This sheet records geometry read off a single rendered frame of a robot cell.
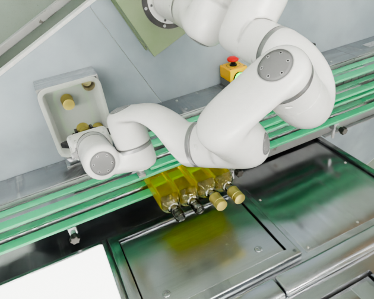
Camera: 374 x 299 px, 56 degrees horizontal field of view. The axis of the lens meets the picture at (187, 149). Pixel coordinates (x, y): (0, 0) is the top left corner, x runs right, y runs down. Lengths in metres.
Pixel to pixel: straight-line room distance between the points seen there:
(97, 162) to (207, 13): 0.37
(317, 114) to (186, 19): 0.35
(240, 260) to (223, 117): 0.58
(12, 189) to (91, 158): 0.50
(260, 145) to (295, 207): 0.68
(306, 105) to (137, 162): 0.36
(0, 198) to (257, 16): 0.86
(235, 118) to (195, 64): 0.74
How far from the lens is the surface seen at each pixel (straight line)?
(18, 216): 1.10
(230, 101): 0.52
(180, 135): 0.63
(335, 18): 1.56
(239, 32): 0.67
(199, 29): 0.75
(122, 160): 0.73
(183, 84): 1.23
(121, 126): 0.70
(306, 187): 1.30
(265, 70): 0.51
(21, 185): 1.18
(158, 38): 1.05
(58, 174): 1.16
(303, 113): 0.56
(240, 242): 1.06
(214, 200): 0.98
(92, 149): 0.71
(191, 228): 1.11
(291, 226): 1.16
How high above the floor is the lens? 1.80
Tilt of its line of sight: 51 degrees down
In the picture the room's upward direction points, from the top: 138 degrees clockwise
